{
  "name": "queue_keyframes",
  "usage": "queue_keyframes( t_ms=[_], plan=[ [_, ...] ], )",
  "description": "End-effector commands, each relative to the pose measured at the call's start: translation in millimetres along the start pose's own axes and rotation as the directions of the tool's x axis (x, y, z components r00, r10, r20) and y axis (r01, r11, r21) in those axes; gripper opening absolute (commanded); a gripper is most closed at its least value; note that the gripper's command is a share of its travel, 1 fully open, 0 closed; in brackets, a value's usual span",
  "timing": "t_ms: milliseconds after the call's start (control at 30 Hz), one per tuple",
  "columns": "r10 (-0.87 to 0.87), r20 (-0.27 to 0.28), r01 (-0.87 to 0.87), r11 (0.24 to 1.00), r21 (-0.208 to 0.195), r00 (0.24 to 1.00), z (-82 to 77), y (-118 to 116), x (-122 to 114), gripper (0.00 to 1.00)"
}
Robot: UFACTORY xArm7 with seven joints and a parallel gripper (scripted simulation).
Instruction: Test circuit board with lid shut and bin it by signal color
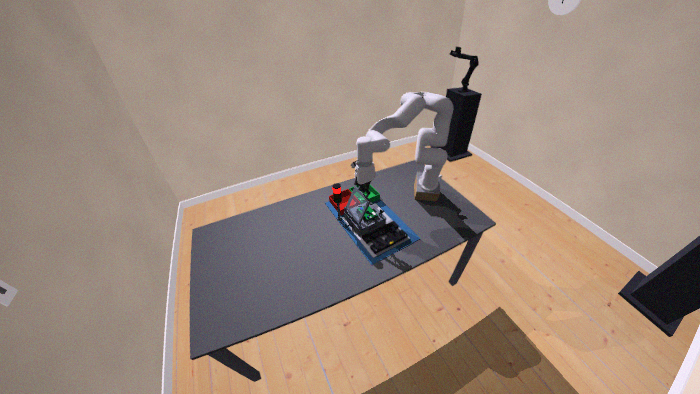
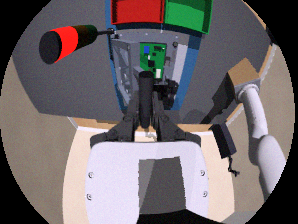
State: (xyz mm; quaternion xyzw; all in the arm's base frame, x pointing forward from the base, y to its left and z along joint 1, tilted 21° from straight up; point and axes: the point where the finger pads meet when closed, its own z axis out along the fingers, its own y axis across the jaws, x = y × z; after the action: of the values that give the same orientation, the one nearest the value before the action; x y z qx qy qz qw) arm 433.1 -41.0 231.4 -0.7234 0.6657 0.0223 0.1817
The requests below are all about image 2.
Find green circuit board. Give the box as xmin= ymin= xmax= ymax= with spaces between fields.
xmin=140 ymin=43 xmax=166 ymax=79

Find green bin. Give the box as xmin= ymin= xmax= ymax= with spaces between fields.
xmin=162 ymin=0 xmax=213 ymax=35

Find red open-top bin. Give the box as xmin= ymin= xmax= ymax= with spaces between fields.
xmin=111 ymin=0 xmax=164 ymax=25

